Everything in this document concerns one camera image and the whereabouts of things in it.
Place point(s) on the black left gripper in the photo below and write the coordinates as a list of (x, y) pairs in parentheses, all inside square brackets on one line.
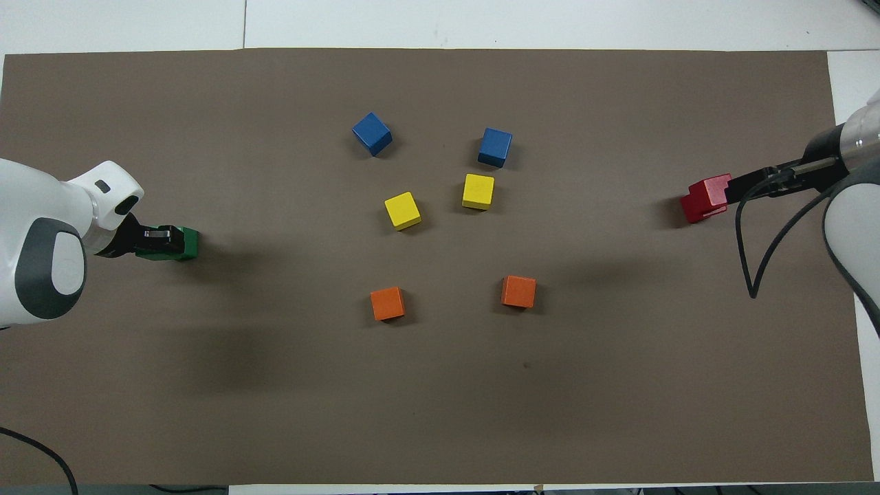
[(125, 239)]

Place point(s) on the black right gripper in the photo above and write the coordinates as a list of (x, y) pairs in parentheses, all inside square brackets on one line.
[(825, 158)]

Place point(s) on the green wooden cube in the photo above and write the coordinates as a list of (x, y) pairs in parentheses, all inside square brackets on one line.
[(191, 244), (161, 258)]

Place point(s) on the red wooden cube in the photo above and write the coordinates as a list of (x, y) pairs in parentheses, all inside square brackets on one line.
[(696, 212), (711, 189)]

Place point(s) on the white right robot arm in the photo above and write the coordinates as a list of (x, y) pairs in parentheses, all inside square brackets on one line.
[(852, 234)]

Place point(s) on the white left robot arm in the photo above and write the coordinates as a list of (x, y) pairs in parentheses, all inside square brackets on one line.
[(34, 206)]

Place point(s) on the orange wooden cube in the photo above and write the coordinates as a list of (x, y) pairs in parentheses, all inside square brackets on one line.
[(518, 291), (387, 304)]

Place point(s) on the blue wooden cube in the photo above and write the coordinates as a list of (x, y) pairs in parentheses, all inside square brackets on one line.
[(372, 134), (495, 147)]

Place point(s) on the yellow wooden cube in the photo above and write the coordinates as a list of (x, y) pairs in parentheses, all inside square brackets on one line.
[(478, 192), (402, 210)]

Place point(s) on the brown paper mat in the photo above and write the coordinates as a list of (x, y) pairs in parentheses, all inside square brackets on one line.
[(440, 399)]

